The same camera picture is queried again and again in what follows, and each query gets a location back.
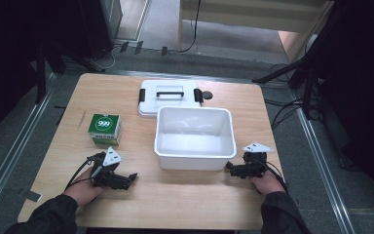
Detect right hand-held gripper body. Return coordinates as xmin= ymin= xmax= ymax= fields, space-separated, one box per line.
xmin=237 ymin=141 xmax=276 ymax=179

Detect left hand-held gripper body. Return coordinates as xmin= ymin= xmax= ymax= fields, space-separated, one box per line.
xmin=90 ymin=146 xmax=132 ymax=191

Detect green medicine box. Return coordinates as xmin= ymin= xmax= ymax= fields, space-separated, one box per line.
xmin=87 ymin=113 xmax=123 ymax=147

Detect white plastic storage box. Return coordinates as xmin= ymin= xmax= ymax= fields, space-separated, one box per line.
xmin=153 ymin=105 xmax=238 ymax=172

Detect white lid with black handle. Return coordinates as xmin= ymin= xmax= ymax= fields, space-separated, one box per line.
xmin=137 ymin=79 xmax=205 ymax=119

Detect person's right hand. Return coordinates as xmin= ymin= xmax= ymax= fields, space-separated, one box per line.
xmin=250 ymin=169 xmax=287 ymax=196

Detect person's left hand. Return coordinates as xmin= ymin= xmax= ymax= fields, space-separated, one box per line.
xmin=62 ymin=167 xmax=107 ymax=207

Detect grey tape strip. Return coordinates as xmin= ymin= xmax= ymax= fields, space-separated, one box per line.
xmin=24 ymin=190 xmax=44 ymax=203

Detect black tripod stand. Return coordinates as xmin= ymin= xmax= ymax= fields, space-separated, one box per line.
xmin=252 ymin=3 xmax=349 ymax=121

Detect black metal stand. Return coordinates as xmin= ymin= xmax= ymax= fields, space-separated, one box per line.
xmin=32 ymin=38 xmax=105 ymax=105

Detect dark cabinet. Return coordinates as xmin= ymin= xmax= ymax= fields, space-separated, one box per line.
xmin=77 ymin=0 xmax=125 ymax=60

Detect white furniture panel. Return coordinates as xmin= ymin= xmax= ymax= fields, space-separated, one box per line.
xmin=177 ymin=0 xmax=335 ymax=62

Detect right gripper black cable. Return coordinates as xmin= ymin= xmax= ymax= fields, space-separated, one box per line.
xmin=252 ymin=156 xmax=289 ymax=194

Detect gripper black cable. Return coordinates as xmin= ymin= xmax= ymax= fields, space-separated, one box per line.
xmin=252 ymin=156 xmax=289 ymax=194
xmin=64 ymin=154 xmax=106 ymax=192

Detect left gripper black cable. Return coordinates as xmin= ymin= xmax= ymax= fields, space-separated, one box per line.
xmin=64 ymin=154 xmax=106 ymax=192

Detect black floor cables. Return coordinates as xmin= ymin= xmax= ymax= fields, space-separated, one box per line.
xmin=264 ymin=62 xmax=325 ymax=131

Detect metal floor rail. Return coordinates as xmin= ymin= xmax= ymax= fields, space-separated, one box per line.
xmin=0 ymin=72 xmax=56 ymax=225
xmin=291 ymin=91 xmax=357 ymax=234

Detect white floor cable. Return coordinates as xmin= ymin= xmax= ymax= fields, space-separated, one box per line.
xmin=89 ymin=45 xmax=117 ymax=71

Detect black hanging cable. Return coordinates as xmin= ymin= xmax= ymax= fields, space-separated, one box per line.
xmin=175 ymin=0 xmax=203 ymax=54

